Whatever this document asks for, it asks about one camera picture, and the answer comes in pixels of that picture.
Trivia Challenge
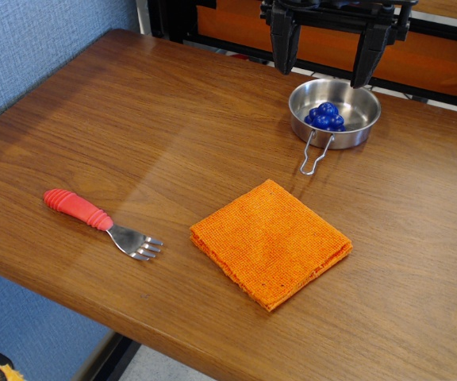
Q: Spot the orange panel behind table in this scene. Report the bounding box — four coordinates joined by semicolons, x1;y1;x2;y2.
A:
197;1;457;96

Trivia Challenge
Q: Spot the black table leg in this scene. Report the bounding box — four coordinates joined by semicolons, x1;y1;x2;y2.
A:
71;332;140;380

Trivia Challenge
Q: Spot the red handled metal fork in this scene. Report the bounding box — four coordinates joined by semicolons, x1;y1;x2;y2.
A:
43;189;163;261

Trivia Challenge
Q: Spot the black metal frame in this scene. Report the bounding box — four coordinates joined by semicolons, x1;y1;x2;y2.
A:
148;1;457;106

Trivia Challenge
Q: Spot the blue toy grape bunch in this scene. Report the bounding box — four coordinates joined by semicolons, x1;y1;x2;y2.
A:
304;102;345;132

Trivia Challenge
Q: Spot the folded orange cloth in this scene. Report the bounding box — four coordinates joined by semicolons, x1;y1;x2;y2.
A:
190;179;352;311

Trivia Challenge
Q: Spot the small steel pan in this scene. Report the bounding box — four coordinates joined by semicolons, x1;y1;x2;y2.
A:
288;79;381;175

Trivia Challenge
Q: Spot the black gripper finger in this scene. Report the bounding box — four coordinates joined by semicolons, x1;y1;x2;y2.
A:
269;4;301;75
351;22;392;88

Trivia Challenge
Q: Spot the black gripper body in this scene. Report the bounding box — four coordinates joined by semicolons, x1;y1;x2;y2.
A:
260;1;418;40

